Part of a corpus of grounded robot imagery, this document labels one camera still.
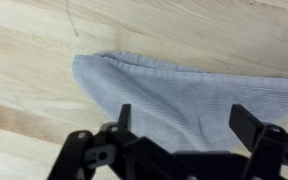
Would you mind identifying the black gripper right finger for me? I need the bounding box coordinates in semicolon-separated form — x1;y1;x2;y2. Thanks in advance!
229;104;288;180

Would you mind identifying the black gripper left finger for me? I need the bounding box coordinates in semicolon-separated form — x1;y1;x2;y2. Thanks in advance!
47;103;198;180

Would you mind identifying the grey towel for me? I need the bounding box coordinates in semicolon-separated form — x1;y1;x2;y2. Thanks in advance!
72;52;288;152

